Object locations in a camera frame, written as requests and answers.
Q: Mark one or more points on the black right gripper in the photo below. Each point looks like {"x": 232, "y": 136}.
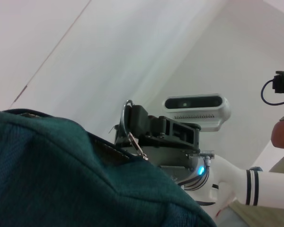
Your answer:
{"x": 180, "y": 142}

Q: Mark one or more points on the dark teal insulated lunch bag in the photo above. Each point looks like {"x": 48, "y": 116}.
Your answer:
{"x": 61, "y": 177}

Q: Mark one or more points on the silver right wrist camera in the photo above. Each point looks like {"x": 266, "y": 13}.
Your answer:
{"x": 196, "y": 118}

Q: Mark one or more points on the black background camera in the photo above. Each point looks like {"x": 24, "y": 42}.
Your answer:
{"x": 282, "y": 82}

